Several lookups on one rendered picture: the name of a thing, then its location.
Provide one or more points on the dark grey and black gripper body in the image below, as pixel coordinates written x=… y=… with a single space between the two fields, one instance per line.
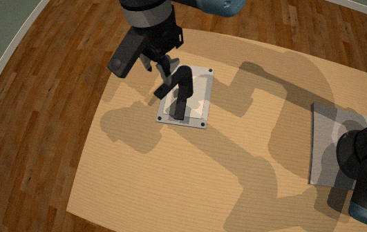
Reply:
x=164 y=38

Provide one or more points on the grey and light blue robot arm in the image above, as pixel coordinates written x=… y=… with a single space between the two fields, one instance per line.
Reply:
x=351 y=147

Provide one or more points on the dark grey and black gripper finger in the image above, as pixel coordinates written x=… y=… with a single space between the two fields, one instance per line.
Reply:
x=163 y=65
x=146 y=62

